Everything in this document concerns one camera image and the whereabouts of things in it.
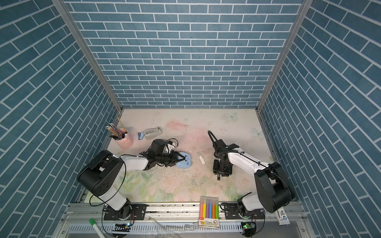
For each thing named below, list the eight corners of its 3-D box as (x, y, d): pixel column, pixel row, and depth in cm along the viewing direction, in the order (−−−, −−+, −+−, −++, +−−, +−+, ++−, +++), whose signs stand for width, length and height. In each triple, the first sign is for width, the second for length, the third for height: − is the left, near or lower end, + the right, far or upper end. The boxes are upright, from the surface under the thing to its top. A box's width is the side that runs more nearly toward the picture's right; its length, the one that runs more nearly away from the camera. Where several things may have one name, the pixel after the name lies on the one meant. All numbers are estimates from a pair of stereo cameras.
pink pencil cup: (119, 148, 99) (112, 139, 90) (127, 137, 105) (121, 127, 96) (129, 151, 98) (123, 142, 89) (137, 139, 104) (131, 130, 95)
